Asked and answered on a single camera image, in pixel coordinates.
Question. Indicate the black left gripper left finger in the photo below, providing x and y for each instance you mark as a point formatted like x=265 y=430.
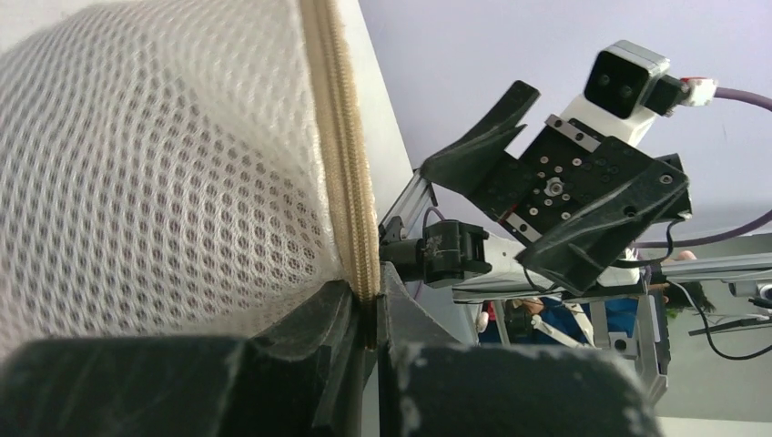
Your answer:
x=300 y=377

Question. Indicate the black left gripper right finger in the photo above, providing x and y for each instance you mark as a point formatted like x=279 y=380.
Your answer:
x=431 y=384

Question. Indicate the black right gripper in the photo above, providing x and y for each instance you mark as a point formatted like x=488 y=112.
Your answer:
x=578 y=199

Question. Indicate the white round mesh laundry bag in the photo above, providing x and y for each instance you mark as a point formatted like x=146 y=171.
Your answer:
x=179 y=166

